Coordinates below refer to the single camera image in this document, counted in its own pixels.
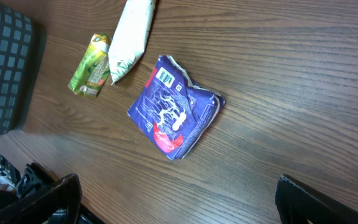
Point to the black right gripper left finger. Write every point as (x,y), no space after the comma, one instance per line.
(64,194)

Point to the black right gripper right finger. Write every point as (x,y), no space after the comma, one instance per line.
(297,202)

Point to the green juice pouch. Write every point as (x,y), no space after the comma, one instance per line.
(93,69)

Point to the white tube gold cap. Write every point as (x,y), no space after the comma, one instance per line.
(130,37)

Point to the grey plastic basket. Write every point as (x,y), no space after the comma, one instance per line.
(22,44)

